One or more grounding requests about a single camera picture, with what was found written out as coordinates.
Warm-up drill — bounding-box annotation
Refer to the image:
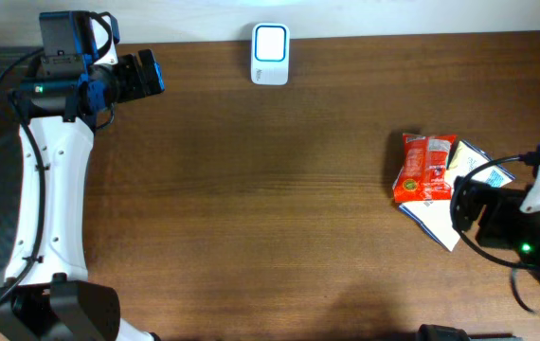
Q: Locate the right camera cable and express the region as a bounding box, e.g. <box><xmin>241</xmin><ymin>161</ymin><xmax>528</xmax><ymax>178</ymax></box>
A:
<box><xmin>448</xmin><ymin>151</ymin><xmax>540</xmax><ymax>316</ymax></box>

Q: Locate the white barcode scanner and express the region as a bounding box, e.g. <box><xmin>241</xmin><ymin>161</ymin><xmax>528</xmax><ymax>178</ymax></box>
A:
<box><xmin>250</xmin><ymin>23</ymin><xmax>291</xmax><ymax>85</ymax></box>

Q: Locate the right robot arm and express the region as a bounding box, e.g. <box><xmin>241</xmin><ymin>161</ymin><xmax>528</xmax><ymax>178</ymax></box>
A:
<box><xmin>452</xmin><ymin>176</ymin><xmax>540</xmax><ymax>283</ymax></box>

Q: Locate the camera cable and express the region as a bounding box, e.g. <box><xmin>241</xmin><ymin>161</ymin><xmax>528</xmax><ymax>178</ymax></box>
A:
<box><xmin>448</xmin><ymin>151</ymin><xmax>540</xmax><ymax>316</ymax></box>
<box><xmin>0</xmin><ymin>11</ymin><xmax>119</xmax><ymax>341</ymax></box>

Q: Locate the large yellow wipes bag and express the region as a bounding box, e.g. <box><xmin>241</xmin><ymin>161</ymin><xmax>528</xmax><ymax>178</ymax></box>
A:
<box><xmin>398</xmin><ymin>140</ymin><xmax>515</xmax><ymax>251</ymax></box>

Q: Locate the red Hacks candy bag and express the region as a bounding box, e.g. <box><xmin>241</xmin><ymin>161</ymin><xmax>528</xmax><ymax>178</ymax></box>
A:
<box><xmin>392</xmin><ymin>134</ymin><xmax>457</xmax><ymax>204</ymax></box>

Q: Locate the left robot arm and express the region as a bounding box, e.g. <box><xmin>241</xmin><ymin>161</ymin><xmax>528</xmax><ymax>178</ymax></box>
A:
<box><xmin>0</xmin><ymin>10</ymin><xmax>165</xmax><ymax>340</ymax></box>

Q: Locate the left camera cable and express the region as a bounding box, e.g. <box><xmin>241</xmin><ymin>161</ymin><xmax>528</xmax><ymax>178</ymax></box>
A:
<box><xmin>0</xmin><ymin>11</ymin><xmax>119</xmax><ymax>341</ymax></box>

